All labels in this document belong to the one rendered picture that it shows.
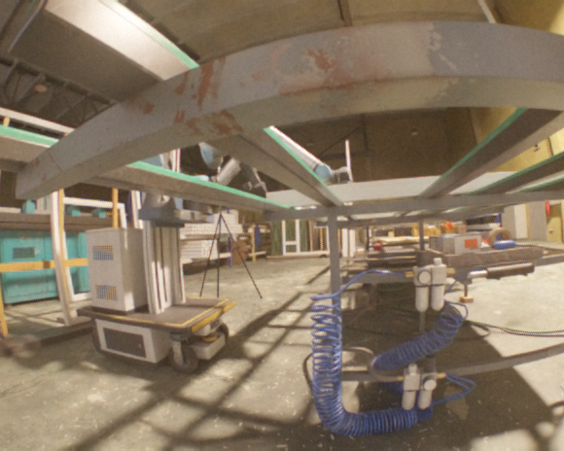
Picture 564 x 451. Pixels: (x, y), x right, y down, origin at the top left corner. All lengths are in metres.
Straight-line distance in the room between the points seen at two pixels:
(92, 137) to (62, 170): 0.05
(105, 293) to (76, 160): 1.62
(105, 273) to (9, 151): 1.50
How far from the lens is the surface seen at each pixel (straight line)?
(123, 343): 1.71
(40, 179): 0.29
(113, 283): 1.75
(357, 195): 1.11
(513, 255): 1.10
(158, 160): 1.31
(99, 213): 4.82
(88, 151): 0.21
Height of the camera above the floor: 0.73
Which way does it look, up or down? 3 degrees up
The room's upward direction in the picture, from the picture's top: 3 degrees counter-clockwise
